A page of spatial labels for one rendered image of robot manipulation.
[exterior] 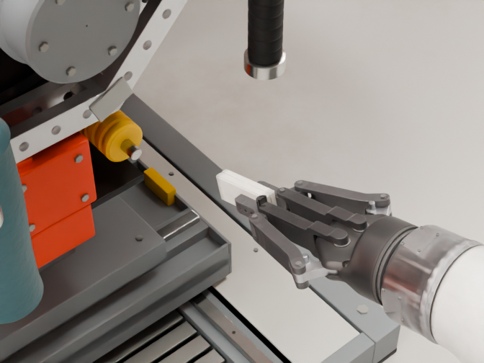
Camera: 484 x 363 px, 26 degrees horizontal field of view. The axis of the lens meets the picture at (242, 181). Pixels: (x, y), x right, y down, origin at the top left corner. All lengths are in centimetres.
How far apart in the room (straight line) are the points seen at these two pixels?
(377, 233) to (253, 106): 131
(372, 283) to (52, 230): 57
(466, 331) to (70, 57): 45
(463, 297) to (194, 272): 90
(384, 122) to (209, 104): 36
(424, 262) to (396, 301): 4
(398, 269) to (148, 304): 84
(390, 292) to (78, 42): 38
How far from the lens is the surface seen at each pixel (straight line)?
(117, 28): 103
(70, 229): 137
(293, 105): 219
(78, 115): 128
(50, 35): 98
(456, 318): 83
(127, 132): 136
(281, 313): 172
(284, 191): 100
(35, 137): 126
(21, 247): 116
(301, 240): 97
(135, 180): 140
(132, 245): 163
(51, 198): 132
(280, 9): 104
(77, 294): 158
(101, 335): 163
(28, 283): 120
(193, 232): 172
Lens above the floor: 145
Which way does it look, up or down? 46 degrees down
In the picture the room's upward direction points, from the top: straight up
